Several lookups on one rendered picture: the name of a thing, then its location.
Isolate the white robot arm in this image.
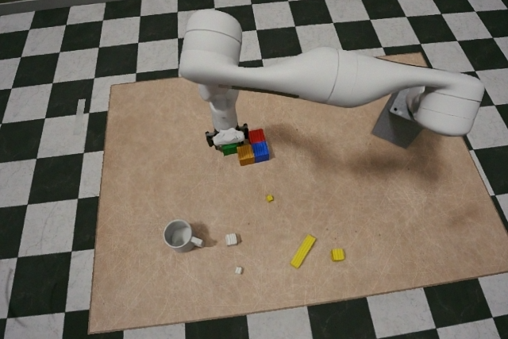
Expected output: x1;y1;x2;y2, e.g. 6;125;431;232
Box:
179;10;485;146

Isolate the yellow wooden cube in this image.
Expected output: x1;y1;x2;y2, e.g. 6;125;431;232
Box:
237;144;255;166

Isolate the blue wooden cube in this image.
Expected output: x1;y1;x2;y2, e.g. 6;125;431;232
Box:
252;141;269;163

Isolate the grey mug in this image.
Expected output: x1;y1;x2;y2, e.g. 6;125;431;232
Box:
164;220;205;253

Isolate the red cube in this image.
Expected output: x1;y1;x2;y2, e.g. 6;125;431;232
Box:
248;129;265;144

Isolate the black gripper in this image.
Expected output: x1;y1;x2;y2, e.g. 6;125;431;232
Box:
206;123;248;151

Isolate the small yellow block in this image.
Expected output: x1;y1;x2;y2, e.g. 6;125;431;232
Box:
330;248;344;262

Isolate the yellow flat bar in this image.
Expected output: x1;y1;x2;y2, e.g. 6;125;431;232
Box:
290;234;315;269

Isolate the green wood-grain cube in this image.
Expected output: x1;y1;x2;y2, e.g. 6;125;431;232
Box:
222;143;237;156

